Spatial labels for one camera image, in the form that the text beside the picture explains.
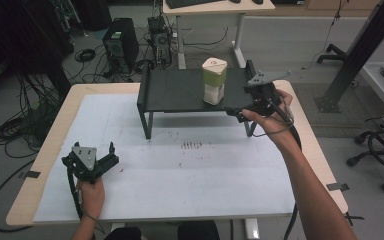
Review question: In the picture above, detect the right hand-held gripper cable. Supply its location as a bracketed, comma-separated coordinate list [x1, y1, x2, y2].
[250, 98, 304, 240]

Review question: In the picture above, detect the black closed computer tower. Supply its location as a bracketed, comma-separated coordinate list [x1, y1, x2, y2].
[101, 17, 140, 75]

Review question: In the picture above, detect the person's leg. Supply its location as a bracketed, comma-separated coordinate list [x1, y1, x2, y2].
[104, 226, 143, 240]
[177, 220, 221, 240]

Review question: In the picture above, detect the left hand-held gripper cable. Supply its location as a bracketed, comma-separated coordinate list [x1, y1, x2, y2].
[65, 164, 107, 235]

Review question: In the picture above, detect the person's left leg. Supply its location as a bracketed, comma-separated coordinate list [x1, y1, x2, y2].
[104, 226, 143, 240]

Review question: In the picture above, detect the white-legged wooden desk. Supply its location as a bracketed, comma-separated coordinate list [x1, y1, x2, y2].
[162, 0, 277, 70]

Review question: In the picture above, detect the black metal post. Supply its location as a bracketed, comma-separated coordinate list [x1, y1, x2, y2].
[314, 0, 384, 114]

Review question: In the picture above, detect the white and green carton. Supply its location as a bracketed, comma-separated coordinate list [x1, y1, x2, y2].
[201, 57, 229, 107]

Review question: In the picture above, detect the person's left hand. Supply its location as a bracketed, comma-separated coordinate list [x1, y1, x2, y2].
[75, 175, 106, 220]

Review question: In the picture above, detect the white table mat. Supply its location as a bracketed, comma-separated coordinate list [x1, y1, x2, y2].
[32, 91, 296, 223]

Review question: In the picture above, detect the black metal shelf rack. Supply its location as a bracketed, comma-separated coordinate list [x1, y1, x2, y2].
[136, 59, 267, 141]

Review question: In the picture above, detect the tangle of black floor cables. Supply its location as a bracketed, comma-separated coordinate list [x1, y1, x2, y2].
[0, 71, 68, 233]

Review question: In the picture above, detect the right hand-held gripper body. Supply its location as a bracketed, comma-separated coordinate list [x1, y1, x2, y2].
[244, 69, 293, 118]

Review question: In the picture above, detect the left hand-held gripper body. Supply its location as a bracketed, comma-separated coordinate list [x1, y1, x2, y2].
[61, 145, 102, 184]

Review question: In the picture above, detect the black keyboard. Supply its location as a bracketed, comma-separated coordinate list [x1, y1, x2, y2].
[165, 0, 226, 10]

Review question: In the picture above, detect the black stand foot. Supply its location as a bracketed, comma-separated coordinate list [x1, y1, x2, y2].
[316, 43, 348, 65]

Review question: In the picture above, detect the open computer tower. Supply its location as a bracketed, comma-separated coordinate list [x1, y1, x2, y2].
[147, 15, 173, 67]

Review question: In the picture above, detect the dark curtain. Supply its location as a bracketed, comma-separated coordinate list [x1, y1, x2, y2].
[0, 0, 75, 101]

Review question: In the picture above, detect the small coiled black cable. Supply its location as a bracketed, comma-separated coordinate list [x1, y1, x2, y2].
[74, 48, 96, 63]

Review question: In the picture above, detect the person's right leg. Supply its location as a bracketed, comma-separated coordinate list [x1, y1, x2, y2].
[177, 220, 221, 240]

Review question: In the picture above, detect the hand-held gripper cable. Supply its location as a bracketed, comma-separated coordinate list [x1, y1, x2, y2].
[250, 98, 304, 240]
[65, 164, 107, 235]

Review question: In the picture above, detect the person's right hand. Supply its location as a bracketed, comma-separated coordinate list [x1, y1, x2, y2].
[241, 88, 295, 143]

